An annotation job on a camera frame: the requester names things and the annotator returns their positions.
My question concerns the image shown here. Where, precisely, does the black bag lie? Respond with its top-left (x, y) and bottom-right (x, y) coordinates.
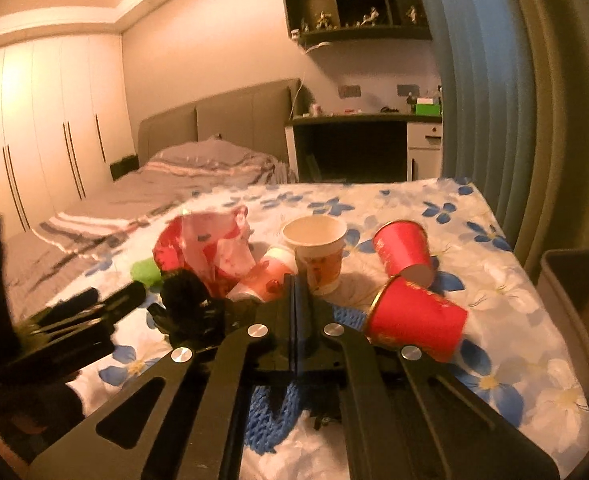
top-left (147, 269), bottom-right (255, 356)

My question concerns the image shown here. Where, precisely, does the red and white plastic bag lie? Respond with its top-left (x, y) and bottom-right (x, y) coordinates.
top-left (153, 205), bottom-right (255, 301)

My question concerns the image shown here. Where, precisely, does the blue curtain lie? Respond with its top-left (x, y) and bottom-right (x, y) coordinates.
top-left (409, 0), bottom-right (540, 203)

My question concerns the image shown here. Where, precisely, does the white hanging cable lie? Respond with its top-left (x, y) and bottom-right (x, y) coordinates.
top-left (288, 44), bottom-right (331, 117)

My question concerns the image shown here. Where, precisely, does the white wardrobe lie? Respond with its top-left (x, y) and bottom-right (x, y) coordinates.
top-left (0, 35), bottom-right (140, 241)

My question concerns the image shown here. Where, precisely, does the black bedside table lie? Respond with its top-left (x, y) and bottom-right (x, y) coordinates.
top-left (109, 156), bottom-right (140, 182)

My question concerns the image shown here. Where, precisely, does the blue knitted cloth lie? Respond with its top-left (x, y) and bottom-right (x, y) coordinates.
top-left (244, 305), bottom-right (370, 456)

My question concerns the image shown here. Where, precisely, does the grey waste bin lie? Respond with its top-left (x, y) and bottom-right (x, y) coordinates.
top-left (539, 249), bottom-right (589, 393)

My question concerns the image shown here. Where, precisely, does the row of shelf figurines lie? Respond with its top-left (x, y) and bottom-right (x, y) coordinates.
top-left (299, 0), bottom-right (420, 32)

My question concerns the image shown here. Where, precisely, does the pink and white paper cup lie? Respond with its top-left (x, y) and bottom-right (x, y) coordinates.
top-left (227, 245), bottom-right (298, 303)

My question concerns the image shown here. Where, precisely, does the grey striped blanket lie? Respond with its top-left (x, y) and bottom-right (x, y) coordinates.
top-left (4, 140), bottom-right (298, 306)

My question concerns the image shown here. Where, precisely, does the beige curtain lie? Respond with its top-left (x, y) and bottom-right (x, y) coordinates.
top-left (495, 0), bottom-right (589, 273)

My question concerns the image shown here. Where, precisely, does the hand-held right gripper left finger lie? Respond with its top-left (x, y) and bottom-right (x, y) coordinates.
top-left (27, 274), bottom-right (298, 480)

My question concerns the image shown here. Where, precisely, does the bed with grey headboard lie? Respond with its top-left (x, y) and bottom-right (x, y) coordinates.
top-left (4, 77), bottom-right (303, 311)

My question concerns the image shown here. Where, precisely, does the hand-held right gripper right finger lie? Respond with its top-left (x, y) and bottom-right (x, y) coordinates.
top-left (297, 280), bottom-right (560, 480)

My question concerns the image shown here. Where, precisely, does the dark desk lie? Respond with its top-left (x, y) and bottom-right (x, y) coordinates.
top-left (285, 112), bottom-right (443, 183)

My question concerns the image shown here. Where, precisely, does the white paper cup orange print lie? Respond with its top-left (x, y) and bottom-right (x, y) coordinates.
top-left (282, 216), bottom-right (349, 296)

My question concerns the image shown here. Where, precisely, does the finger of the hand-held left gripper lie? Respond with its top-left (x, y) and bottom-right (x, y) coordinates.
top-left (27, 281), bottom-right (148, 333)

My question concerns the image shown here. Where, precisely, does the red paper cup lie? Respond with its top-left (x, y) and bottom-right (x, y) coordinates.
top-left (373, 220), bottom-right (434, 288)
top-left (363, 276), bottom-right (469, 363)

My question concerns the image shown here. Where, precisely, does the white drawer cabinet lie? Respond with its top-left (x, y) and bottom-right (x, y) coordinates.
top-left (407, 122), bottom-right (444, 181)

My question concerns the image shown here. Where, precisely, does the blue floral tablecloth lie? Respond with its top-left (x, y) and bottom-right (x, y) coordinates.
top-left (64, 177), bottom-right (589, 480)

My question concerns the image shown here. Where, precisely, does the green foam net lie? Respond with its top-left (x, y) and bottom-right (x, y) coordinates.
top-left (130, 257), bottom-right (164, 287)

